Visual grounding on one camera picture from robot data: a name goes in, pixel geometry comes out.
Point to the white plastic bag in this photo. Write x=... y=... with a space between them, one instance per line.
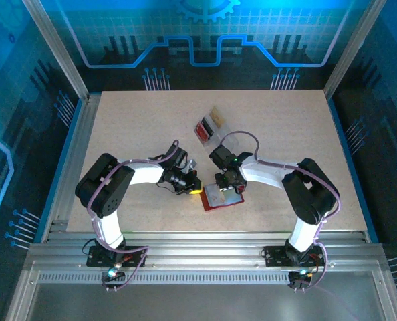
x=213 y=195

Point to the clear plastic card box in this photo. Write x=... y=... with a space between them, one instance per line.
x=228 y=142

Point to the red card holder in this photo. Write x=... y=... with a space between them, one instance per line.
x=215 y=208

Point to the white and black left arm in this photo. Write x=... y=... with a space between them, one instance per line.
x=141 y=174

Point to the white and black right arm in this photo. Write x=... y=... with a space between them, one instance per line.
x=268 y=174

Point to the red card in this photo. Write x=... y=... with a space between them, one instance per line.
x=201 y=133

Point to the black card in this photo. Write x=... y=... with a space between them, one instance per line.
x=208 y=126

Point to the gold card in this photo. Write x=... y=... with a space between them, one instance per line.
x=217 y=117

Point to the slotted aluminium strip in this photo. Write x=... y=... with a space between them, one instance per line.
x=202 y=277

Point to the grey steel sheet panel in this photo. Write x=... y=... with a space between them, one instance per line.
x=202 y=304

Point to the small circuit board with light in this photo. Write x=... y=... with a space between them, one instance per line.
x=113 y=274
x=300 y=275

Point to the blue table edge strip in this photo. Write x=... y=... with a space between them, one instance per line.
x=351 y=167
x=61 y=168

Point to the wide aluminium rail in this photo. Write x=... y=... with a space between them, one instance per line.
x=202 y=247

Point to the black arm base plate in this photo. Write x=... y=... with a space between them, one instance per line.
x=272 y=257
x=95 y=257

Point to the aluminium side rail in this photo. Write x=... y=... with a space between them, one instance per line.
x=78 y=150

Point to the aluminium frame post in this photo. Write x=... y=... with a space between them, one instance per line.
x=354 y=50
x=59 y=50

